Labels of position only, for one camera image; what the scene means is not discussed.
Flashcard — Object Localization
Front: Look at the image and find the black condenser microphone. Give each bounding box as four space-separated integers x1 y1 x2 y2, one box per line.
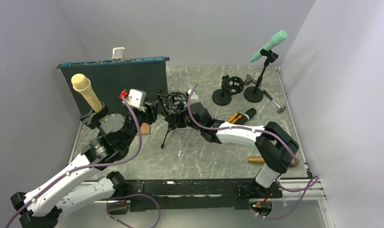
233 108 257 125

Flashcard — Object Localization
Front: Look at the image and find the black tripod shock mount stand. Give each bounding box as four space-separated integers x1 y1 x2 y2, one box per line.
156 90 187 149

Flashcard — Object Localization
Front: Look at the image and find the purple cable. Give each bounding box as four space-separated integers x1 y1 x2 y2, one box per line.
4 94 143 228
187 83 320 221

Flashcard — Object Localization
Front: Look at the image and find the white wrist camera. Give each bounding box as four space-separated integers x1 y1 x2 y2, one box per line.
119 89 147 112
187 89 199 104

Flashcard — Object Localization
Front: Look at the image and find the small grey hammer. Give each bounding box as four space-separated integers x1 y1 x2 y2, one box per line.
262 90 286 114

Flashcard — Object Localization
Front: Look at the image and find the dark rack unit blue edge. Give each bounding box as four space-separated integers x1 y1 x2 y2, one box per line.
57 56 169 115

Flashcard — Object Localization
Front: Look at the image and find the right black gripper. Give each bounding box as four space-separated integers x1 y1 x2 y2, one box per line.
166 104 203 132

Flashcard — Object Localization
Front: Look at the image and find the cream yellow microphone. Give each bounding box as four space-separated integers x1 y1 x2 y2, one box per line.
71 74 103 113

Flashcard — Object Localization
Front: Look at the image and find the black round-base shock mount stand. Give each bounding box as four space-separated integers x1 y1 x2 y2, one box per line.
212 75 245 106

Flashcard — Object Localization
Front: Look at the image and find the mint green microphone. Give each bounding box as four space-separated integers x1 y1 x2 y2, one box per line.
250 30 288 63

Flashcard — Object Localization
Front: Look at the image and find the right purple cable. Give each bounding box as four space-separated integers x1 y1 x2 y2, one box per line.
187 83 320 221

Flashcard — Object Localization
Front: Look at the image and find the brown wooden board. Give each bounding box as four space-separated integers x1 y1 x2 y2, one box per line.
140 123 151 135

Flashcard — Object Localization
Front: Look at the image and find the white block behind rack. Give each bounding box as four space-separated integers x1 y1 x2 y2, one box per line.
112 47 125 59

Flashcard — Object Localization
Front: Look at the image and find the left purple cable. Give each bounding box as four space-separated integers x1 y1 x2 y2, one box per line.
4 94 143 228

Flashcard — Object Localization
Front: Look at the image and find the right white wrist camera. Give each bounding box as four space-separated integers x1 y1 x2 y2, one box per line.
187 89 199 104

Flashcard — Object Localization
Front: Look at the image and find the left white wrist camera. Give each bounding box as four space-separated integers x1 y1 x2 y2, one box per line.
119 89 147 112

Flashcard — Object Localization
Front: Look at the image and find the gold microphone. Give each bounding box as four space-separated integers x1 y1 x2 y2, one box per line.
248 157 300 167

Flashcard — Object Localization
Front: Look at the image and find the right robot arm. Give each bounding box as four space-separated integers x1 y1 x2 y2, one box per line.
163 102 299 197

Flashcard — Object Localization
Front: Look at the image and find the black round-base clip stand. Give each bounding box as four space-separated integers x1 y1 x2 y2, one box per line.
244 49 279 103

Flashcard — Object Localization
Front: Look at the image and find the orange utility knife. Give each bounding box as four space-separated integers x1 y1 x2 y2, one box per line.
228 113 243 124

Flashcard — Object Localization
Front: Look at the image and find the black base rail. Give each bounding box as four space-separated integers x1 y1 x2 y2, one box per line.
108 178 282 212

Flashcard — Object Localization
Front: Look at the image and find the grey metal clamp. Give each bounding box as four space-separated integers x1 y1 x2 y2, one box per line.
244 74 257 85

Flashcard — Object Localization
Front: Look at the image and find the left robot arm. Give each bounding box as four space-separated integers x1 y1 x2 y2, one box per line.
10 99 159 228

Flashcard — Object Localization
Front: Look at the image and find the black left round-base stand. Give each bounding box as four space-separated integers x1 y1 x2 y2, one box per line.
79 103 109 137

